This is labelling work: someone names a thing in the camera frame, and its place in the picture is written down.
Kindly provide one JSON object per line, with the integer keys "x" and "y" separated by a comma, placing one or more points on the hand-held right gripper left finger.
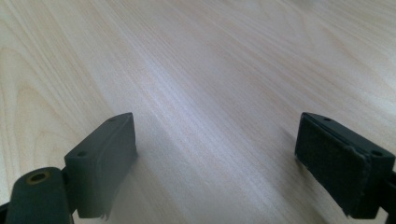
{"x": 102, "y": 161}

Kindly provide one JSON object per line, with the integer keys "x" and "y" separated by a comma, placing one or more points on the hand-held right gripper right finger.
{"x": 336, "y": 161}

